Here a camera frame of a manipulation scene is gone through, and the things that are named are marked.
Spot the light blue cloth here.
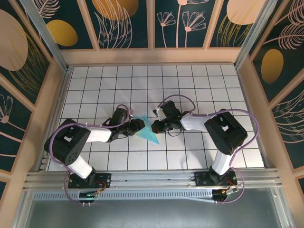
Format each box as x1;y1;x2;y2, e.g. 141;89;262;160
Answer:
133;114;161;146

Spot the grey metal sheet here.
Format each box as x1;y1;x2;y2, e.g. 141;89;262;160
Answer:
14;187;293;228

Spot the small circuit board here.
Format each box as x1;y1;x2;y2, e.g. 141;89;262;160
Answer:
212;187;239;198
79;191;98;199

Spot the framed leaf picture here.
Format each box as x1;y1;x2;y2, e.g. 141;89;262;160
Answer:
85;0;150;50

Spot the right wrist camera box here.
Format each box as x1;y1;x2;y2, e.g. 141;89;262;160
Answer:
159;100;181;119

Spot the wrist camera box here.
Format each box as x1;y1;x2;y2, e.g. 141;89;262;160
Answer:
159;100;181;119
111;108;130;125

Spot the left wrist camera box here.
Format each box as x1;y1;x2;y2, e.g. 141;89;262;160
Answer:
111;108;130;125

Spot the aluminium front rail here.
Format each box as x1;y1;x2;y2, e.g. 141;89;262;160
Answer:
23;168;283;190

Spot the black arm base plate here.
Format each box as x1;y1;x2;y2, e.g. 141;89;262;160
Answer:
68;172;112;190
194;171;238;188

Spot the slotted cable duct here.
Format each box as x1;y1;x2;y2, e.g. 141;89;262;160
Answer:
33;189;216;202

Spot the purple cable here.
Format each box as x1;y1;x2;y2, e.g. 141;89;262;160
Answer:
44;104;133;207
157;94;260;205

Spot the pink flowers wall panel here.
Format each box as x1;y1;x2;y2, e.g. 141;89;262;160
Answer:
154;0;213;49

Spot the single flower wall panel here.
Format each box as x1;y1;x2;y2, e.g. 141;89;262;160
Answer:
0;83;33;173

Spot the yellow oval wall panel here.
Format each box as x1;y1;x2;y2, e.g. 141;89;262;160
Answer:
32;0;98;50

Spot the fern leaf wall panel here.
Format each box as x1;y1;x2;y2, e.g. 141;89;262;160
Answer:
251;0;304;103

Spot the aluminium frame post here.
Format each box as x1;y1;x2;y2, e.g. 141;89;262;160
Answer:
233;0;279;69
20;0;71;72

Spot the leaf outline wall panel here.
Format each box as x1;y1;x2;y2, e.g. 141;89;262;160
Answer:
272;87;304;170

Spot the small pale disc wall panel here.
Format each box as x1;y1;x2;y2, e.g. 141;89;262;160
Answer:
208;0;270;48

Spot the large pale disc wall panel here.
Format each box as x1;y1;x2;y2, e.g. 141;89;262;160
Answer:
0;0;52;106

